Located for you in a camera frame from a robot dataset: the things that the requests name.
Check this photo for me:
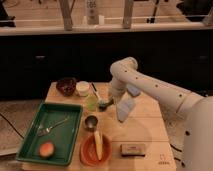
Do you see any green plastic cup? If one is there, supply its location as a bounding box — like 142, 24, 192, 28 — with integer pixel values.
86, 96, 97, 112

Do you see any small metal cup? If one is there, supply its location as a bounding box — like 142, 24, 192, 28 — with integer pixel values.
85, 115, 98, 131

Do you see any green plastic tray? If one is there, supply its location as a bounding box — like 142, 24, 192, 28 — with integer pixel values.
16, 103, 83, 166

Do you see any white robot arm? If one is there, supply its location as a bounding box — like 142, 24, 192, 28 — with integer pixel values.
109, 57, 213, 171

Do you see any banana slice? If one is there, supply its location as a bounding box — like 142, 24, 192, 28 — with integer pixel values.
94, 131, 103, 160

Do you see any light blue cloth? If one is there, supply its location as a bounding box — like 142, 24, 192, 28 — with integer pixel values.
116, 84, 141, 122

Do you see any peach fruit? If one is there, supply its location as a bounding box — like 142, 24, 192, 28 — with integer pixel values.
39, 141, 55, 158

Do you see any metal fork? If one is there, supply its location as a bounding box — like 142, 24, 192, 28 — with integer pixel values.
37, 117, 69, 137

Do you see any white cup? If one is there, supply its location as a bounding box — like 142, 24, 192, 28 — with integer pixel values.
76, 81, 90, 97

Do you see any dark sponge block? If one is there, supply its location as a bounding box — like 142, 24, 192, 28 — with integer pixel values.
120, 144, 145, 156

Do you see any green pepper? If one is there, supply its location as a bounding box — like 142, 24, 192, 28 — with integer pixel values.
99, 99, 114, 108

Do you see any orange bowl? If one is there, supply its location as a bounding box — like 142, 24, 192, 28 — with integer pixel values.
80, 135, 112, 167

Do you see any dark red bowl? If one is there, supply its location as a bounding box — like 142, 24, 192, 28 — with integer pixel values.
56, 77, 77, 96

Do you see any black spoon ladle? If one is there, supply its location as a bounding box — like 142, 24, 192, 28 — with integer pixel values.
92, 83, 107, 110

